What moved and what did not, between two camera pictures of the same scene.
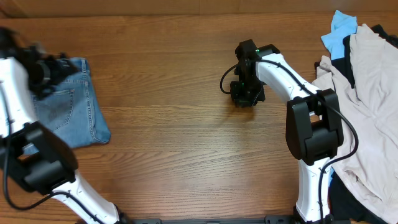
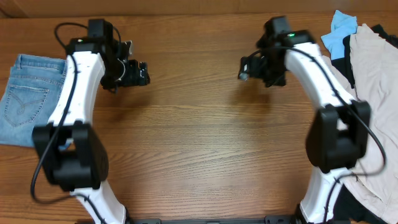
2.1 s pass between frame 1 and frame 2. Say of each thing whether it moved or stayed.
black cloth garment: stayed
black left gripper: moved
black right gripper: moved
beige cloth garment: stayed
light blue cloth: stayed
